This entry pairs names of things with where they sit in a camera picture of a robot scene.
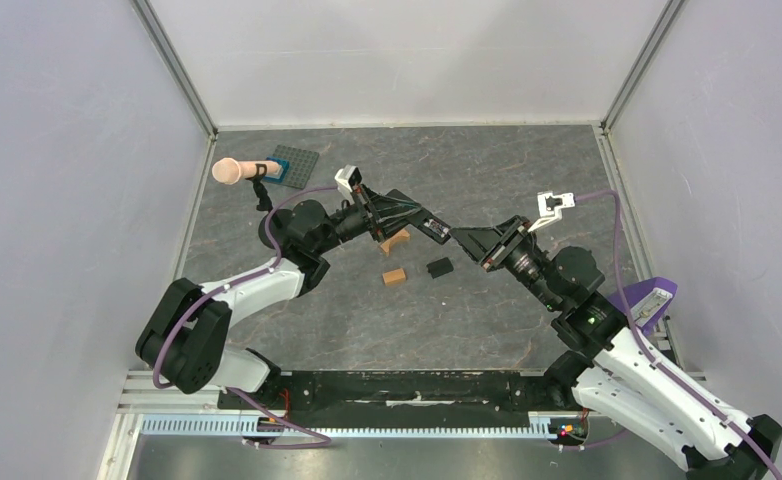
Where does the blue square block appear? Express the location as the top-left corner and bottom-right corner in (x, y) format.
(262, 157), (290, 184)

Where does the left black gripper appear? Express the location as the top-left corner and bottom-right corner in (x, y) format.
(315, 184), (424, 256)

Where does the curved wooden arch block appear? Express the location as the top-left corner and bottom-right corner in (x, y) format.
(379, 228), (411, 257)

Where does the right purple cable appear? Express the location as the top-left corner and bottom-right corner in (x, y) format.
(573, 189), (782, 480)

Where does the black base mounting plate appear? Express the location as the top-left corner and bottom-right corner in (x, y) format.
(251, 368), (582, 429)

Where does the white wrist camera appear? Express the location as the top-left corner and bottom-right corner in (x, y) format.
(527, 191), (575, 234)
(334, 165), (362, 204)

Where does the small wooden rectangular block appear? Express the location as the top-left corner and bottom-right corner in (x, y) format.
(382, 268), (407, 286)

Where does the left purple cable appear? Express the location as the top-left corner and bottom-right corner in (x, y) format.
(152, 185), (341, 450)

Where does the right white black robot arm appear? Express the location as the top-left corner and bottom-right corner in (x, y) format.
(450, 216), (782, 479)

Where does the beige wooden peg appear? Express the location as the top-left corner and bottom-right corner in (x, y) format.
(211, 157), (266, 185)

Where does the purple plastic holder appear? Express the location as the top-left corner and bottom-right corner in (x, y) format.
(607, 277), (678, 337)

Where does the white slotted cable duct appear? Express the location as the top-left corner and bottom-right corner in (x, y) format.
(140, 414), (557, 440)

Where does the grey studded base plate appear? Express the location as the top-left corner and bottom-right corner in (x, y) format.
(272, 145), (320, 189)

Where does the black remote control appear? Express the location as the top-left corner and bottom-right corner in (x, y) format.
(406, 208), (451, 245)

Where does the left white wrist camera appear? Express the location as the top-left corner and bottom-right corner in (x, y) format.
(334, 165), (362, 204)

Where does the purple cable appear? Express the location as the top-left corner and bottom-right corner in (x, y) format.
(573, 189), (782, 480)
(152, 185), (341, 450)

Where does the black battery cover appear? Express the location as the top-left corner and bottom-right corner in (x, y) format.
(426, 257), (454, 279)

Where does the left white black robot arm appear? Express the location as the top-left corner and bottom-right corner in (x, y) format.
(135, 187), (431, 409)

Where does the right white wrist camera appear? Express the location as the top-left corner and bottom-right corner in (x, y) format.
(527, 191), (575, 234)

